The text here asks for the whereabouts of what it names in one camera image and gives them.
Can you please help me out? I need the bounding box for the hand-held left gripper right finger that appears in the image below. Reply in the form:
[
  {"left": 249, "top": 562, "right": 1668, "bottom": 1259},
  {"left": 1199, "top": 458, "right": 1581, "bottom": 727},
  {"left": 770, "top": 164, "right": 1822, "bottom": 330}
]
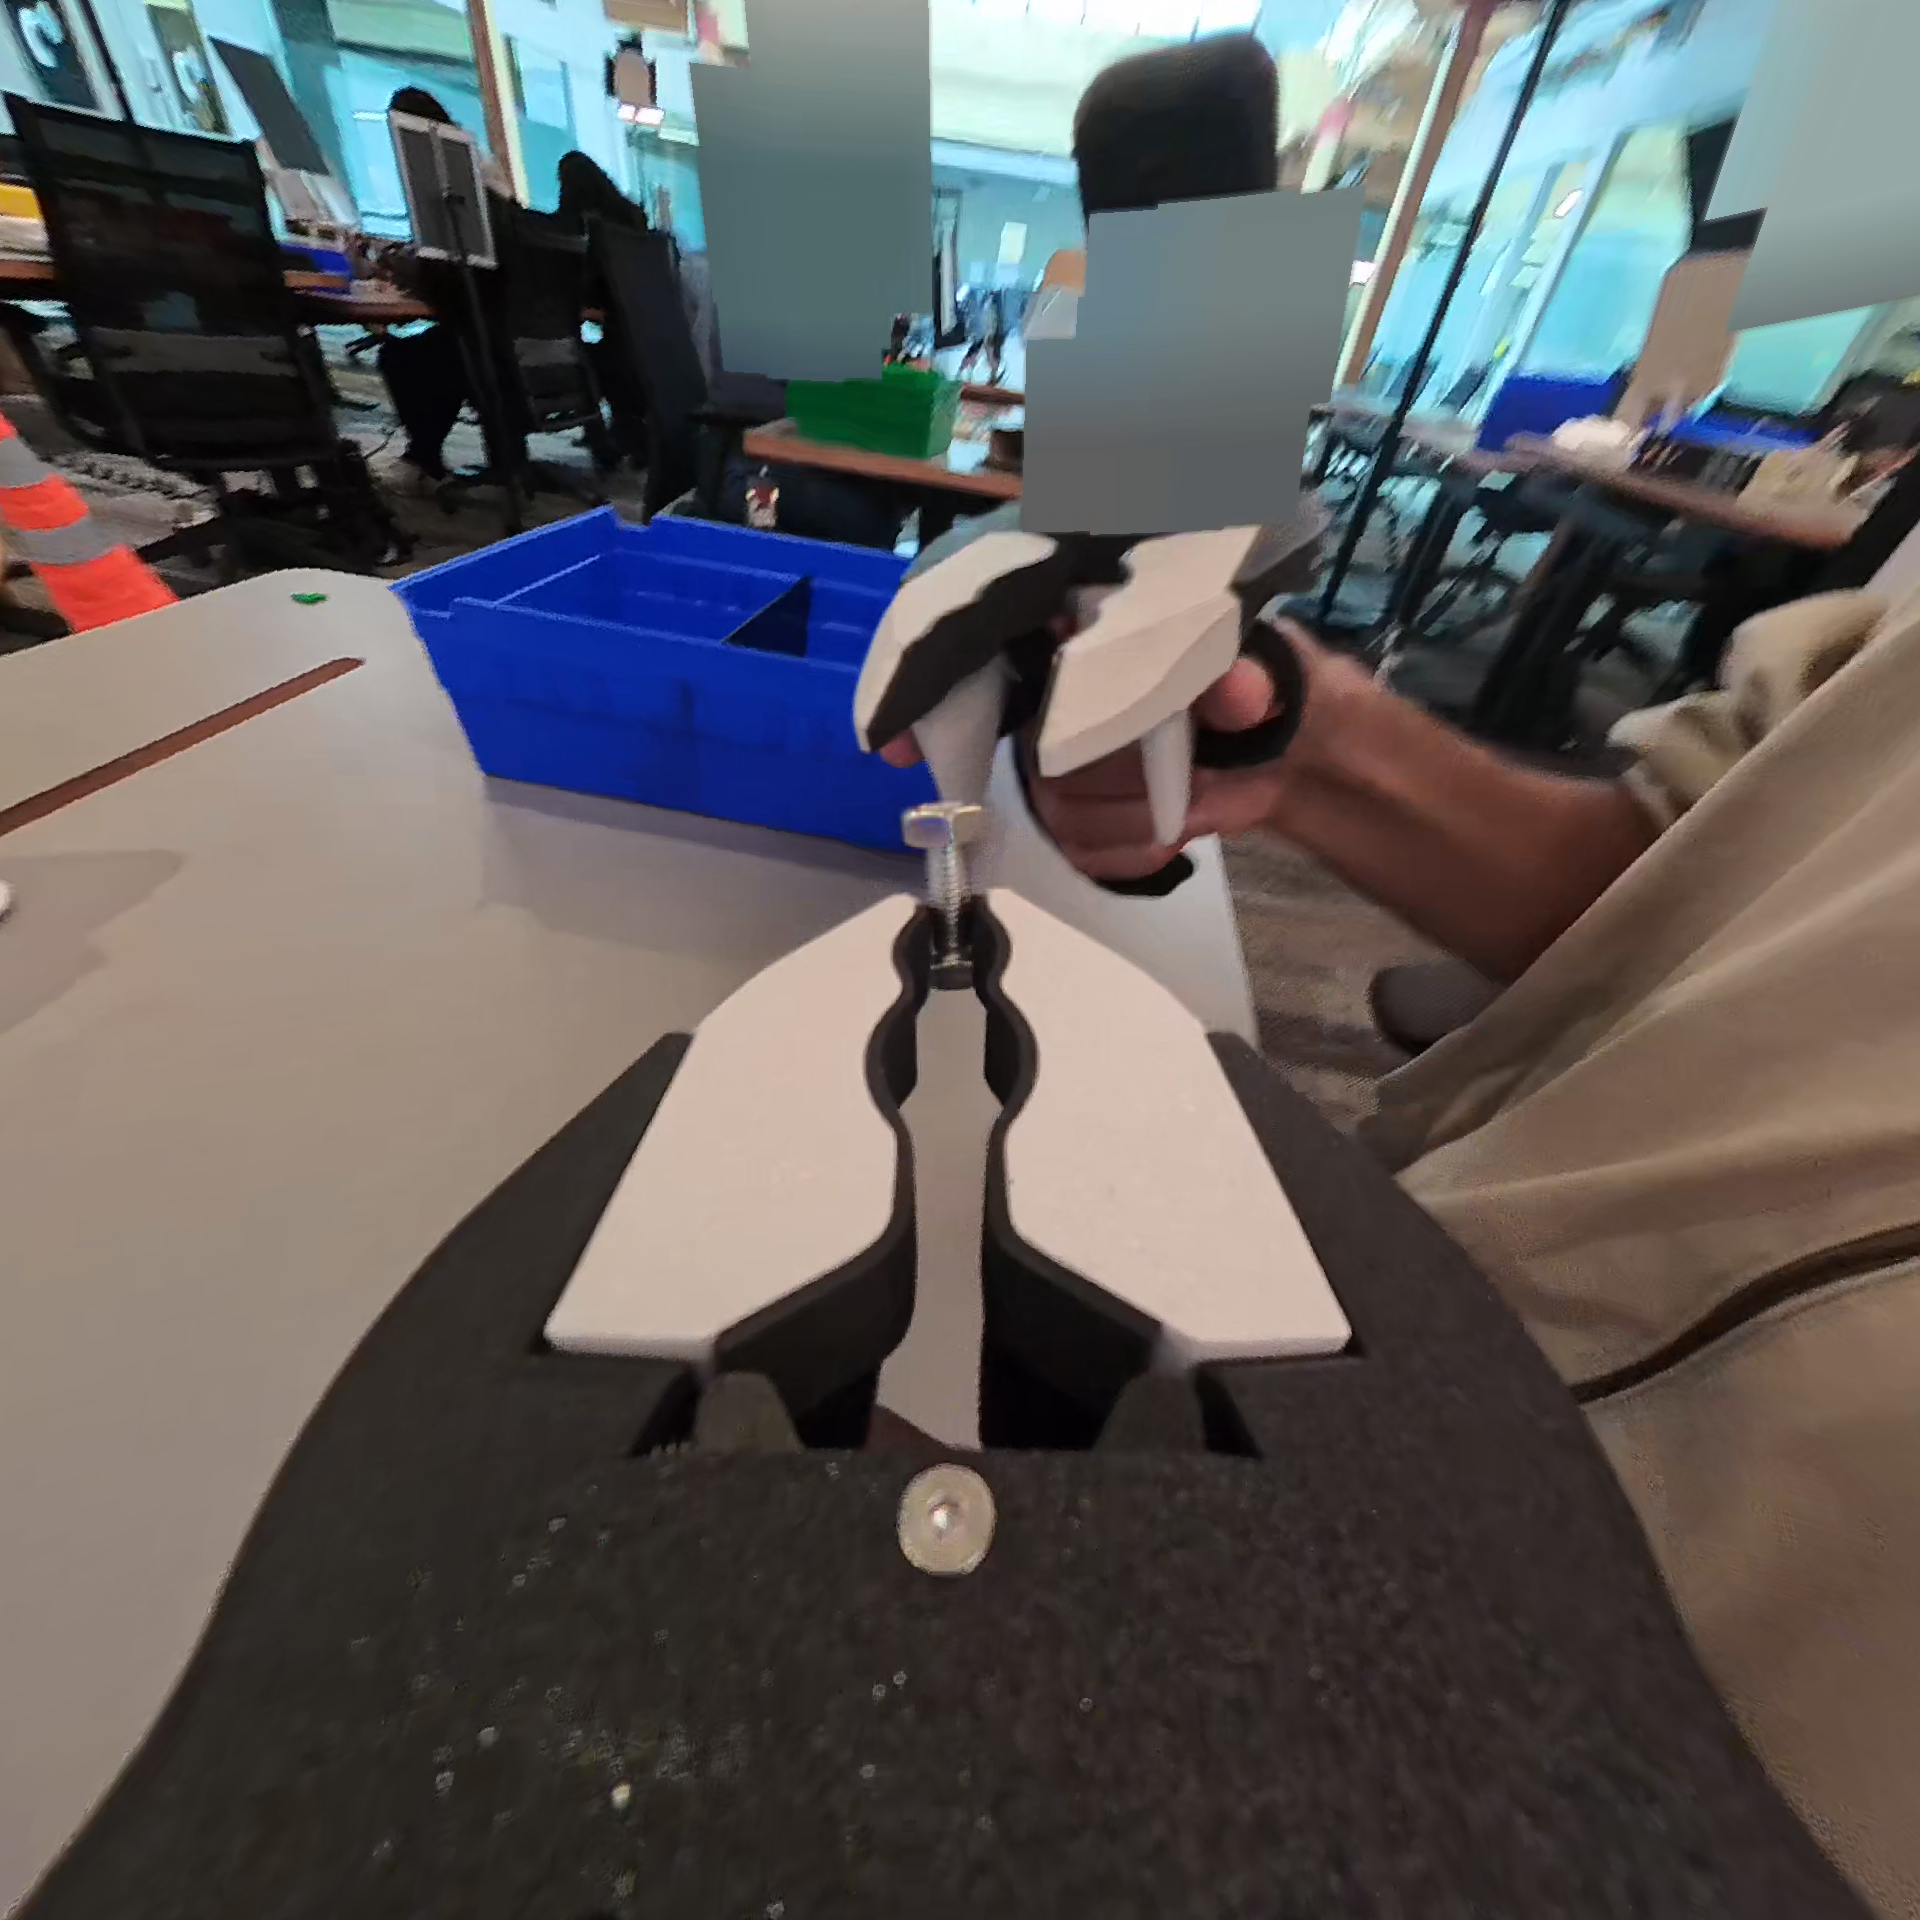
[{"left": 966, "top": 889, "right": 1357, "bottom": 1428}]

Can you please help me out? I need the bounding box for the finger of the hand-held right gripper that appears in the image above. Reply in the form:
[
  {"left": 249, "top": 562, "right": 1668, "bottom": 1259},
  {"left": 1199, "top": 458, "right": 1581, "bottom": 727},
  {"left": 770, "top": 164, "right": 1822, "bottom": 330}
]
[
  {"left": 1037, "top": 529, "right": 1269, "bottom": 852},
  {"left": 856, "top": 540, "right": 1068, "bottom": 813}
]

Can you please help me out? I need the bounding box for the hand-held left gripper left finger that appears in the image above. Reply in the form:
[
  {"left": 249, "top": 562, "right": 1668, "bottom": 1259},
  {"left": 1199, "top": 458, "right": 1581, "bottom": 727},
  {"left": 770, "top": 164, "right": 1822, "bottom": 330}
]
[{"left": 544, "top": 892, "right": 939, "bottom": 1437}]

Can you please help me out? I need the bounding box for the silver bolt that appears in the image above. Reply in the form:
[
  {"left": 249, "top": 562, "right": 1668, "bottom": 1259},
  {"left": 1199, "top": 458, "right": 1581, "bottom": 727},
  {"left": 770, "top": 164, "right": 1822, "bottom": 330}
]
[{"left": 904, "top": 802, "right": 996, "bottom": 980}]

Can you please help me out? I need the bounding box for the blue divided storage bin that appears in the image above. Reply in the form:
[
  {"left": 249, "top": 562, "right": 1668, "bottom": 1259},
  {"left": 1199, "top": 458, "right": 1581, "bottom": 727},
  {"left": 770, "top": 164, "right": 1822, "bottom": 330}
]
[{"left": 397, "top": 502, "right": 999, "bottom": 854}]

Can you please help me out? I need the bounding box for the person's right forearm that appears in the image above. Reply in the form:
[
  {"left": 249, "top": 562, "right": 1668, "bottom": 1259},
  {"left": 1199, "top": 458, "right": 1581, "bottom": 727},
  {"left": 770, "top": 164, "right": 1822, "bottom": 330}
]
[{"left": 1320, "top": 661, "right": 1677, "bottom": 984}]

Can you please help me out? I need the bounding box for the person's right hand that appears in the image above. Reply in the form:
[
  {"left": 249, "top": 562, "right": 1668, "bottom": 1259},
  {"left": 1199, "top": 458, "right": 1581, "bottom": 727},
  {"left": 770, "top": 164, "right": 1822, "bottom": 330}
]
[{"left": 881, "top": 631, "right": 1389, "bottom": 900}]

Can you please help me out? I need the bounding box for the brown wooden table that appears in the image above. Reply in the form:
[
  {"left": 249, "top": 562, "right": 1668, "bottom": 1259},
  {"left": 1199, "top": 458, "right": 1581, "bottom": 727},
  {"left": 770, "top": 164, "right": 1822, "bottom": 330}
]
[{"left": 743, "top": 420, "right": 1033, "bottom": 549}]

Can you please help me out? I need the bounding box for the green storage bin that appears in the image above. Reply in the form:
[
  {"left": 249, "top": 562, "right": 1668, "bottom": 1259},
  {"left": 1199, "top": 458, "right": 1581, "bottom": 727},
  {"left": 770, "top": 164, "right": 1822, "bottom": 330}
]
[{"left": 787, "top": 367, "right": 966, "bottom": 464}]

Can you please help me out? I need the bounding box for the black light stand pole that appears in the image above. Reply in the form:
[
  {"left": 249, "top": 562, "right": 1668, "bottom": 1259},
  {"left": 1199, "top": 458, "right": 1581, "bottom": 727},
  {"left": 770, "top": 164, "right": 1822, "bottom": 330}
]
[{"left": 1315, "top": 0, "right": 1579, "bottom": 639}]

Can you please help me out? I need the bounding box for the black office chair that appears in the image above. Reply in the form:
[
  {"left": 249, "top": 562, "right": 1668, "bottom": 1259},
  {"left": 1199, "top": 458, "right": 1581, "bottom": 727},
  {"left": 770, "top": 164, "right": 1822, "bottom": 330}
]
[
  {"left": 1367, "top": 960, "right": 1508, "bottom": 1057},
  {"left": 480, "top": 150, "right": 739, "bottom": 518},
  {"left": 0, "top": 97, "right": 398, "bottom": 578}
]

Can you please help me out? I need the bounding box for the tan document stand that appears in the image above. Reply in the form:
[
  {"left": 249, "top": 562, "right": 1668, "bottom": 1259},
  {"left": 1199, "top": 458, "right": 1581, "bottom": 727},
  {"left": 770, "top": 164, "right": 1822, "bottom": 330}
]
[{"left": 1621, "top": 252, "right": 1761, "bottom": 422}]

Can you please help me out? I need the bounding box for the orange striped traffic cone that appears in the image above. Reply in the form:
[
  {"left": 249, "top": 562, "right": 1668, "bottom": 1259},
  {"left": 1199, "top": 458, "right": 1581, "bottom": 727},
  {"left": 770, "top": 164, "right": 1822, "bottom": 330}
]
[{"left": 0, "top": 414, "right": 183, "bottom": 639}]

